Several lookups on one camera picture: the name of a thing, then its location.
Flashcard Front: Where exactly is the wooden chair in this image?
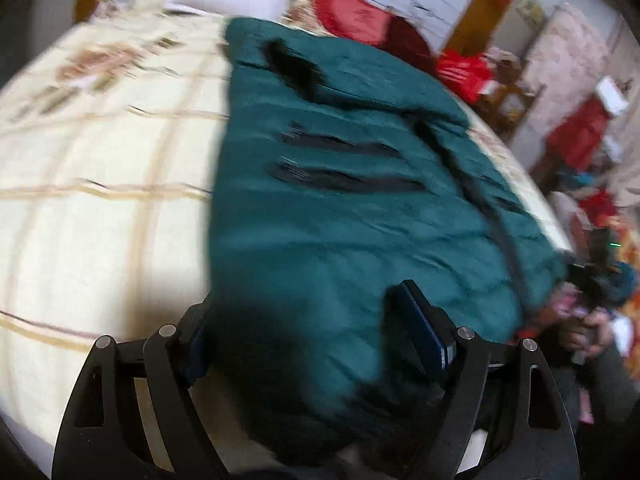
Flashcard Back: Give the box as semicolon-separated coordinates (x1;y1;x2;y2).
475;60;547;137

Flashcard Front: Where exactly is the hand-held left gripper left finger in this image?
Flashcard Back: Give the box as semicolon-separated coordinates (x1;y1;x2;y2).
51;301;228;480

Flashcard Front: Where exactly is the dark red velvet cushion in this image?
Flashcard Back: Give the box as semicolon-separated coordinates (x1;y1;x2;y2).
385;17;439;69

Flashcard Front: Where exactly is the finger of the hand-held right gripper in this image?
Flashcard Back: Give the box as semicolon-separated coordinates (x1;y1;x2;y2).
566;255;603;293

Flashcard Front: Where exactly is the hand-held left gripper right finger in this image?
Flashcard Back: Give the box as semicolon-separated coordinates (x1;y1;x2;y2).
384;279;579;480

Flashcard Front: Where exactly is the red cloth bundle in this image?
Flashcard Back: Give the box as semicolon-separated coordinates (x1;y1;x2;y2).
546;94;615;173

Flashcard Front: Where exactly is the red shopping bag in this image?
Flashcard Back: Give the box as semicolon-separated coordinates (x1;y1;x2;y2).
434;49;494;102

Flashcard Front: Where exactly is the person's right hand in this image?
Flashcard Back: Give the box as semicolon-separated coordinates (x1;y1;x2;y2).
560;305;621;363

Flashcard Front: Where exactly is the framed wall picture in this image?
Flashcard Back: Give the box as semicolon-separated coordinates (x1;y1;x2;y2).
515;0;547;32

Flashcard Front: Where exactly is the red heart-shaped cushion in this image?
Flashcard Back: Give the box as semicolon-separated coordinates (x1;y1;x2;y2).
314;0;402;47

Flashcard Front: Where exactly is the bed with plaid floral sheet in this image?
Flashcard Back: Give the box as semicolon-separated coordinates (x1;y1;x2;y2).
0;0;576;461

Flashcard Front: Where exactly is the green puffer jacket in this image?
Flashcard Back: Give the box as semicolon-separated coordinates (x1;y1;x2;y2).
207;16;570;480

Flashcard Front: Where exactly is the wooden door frame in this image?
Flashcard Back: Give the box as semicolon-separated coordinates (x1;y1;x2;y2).
442;0;532;57

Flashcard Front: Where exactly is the pink floral curtain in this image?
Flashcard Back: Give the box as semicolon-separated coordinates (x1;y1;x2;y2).
520;2;628;137

